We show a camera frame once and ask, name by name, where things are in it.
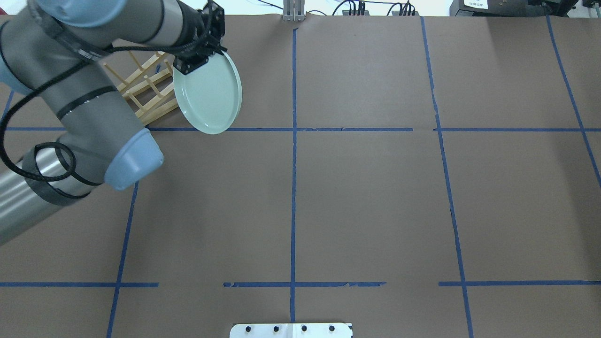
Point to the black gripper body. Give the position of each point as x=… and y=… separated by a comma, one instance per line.
x=191, y=22

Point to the pale green round plate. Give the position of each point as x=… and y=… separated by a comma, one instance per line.
x=210, y=96

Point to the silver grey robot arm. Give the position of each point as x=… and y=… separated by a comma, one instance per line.
x=51, y=50

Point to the white mounting plate with bolts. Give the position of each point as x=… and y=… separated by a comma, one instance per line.
x=292, y=330

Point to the wooden dish rack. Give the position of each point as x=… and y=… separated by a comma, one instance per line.
x=145, y=80

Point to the aluminium bracket at table edge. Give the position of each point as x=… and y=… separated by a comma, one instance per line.
x=294, y=10

